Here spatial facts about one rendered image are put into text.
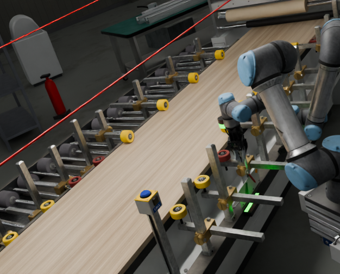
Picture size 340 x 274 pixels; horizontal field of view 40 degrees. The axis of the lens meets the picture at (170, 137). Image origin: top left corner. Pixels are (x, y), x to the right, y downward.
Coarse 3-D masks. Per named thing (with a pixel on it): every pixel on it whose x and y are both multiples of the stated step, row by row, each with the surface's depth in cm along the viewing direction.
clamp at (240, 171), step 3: (246, 156) 255; (252, 156) 253; (249, 159) 251; (252, 159) 252; (249, 162) 250; (249, 165) 250; (237, 168) 249; (240, 168) 246; (243, 168) 246; (249, 168) 250; (237, 171) 247; (240, 171) 247; (243, 171) 245; (237, 174) 248; (240, 174) 247; (243, 174) 246; (246, 174) 248
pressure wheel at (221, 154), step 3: (222, 150) 261; (225, 150) 260; (219, 153) 259; (222, 153) 257; (225, 153) 257; (228, 153) 256; (219, 156) 256; (222, 156) 255; (225, 156) 254; (228, 156) 255; (219, 159) 256; (222, 159) 255; (225, 159) 255; (228, 159) 256; (225, 168) 262
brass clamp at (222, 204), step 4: (228, 188) 238; (232, 188) 237; (228, 192) 235; (232, 192) 235; (236, 192) 238; (228, 196) 232; (220, 200) 232; (224, 200) 230; (228, 200) 231; (220, 204) 230; (224, 204) 229; (228, 204) 230; (220, 208) 232; (224, 208) 230; (228, 208) 232
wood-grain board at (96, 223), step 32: (256, 32) 447; (288, 32) 419; (224, 64) 391; (192, 96) 347; (160, 128) 312; (192, 128) 298; (128, 160) 284; (160, 160) 272; (192, 160) 261; (96, 192) 260; (128, 192) 250; (160, 192) 241; (32, 224) 249; (64, 224) 240; (96, 224) 232; (128, 224) 224; (0, 256) 231; (32, 256) 223; (64, 256) 216; (96, 256) 209; (128, 256) 203
